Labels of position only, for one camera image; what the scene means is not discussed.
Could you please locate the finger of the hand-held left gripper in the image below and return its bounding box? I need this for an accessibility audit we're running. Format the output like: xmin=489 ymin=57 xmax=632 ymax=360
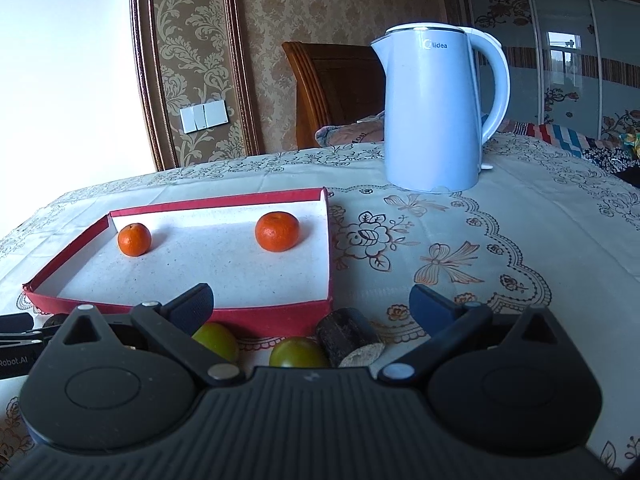
xmin=0 ymin=334 xmax=51 ymax=348
xmin=0 ymin=313 xmax=35 ymax=335

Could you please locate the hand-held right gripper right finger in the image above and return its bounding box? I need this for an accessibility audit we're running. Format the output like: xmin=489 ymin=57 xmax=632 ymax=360
xmin=376 ymin=284 xmax=576 ymax=389

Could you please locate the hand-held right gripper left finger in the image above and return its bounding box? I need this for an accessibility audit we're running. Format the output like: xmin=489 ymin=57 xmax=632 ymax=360
xmin=45 ymin=283 xmax=246 ymax=387

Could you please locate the green tangerine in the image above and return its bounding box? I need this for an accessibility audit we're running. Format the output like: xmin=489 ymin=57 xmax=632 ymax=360
xmin=269 ymin=337 xmax=330 ymax=368
xmin=191 ymin=322 xmax=240 ymax=363

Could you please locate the red cardboard tray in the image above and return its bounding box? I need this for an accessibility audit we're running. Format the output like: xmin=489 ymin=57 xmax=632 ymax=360
xmin=22 ymin=187 xmax=334 ymax=338

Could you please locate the dark sugarcane piece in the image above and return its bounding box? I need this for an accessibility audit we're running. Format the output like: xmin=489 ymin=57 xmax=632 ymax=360
xmin=316 ymin=307 xmax=386 ymax=368

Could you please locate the orange tangerine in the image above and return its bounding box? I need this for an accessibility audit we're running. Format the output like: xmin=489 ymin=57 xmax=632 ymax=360
xmin=254 ymin=211 xmax=301 ymax=252
xmin=117 ymin=222 xmax=152 ymax=258

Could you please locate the light blue electric kettle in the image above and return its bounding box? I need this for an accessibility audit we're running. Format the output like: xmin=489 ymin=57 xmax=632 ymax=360
xmin=370 ymin=23 xmax=511 ymax=194

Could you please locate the patterned pillow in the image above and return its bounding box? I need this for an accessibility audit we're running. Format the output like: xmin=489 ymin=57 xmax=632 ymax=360
xmin=315 ymin=112 xmax=386 ymax=147

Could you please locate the striped blanket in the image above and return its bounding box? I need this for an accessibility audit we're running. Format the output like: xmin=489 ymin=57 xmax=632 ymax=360
xmin=492 ymin=117 xmax=640 ymax=176

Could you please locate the wooden headboard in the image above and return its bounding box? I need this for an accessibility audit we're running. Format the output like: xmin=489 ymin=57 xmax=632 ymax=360
xmin=281 ymin=41 xmax=387 ymax=151

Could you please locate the colourful clothes pile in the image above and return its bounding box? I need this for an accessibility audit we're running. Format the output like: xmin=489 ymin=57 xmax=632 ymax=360
xmin=617 ymin=132 xmax=640 ymax=162

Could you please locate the floral glass wardrobe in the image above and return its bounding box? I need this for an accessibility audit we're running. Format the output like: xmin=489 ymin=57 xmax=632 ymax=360
xmin=462 ymin=0 xmax=640 ymax=133

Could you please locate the white wall light switch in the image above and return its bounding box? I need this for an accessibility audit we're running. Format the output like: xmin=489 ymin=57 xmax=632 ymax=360
xmin=180 ymin=100 xmax=231 ymax=134

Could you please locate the wooden wall moulding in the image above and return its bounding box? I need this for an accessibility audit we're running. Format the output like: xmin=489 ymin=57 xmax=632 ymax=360
xmin=129 ymin=0 xmax=261 ymax=171

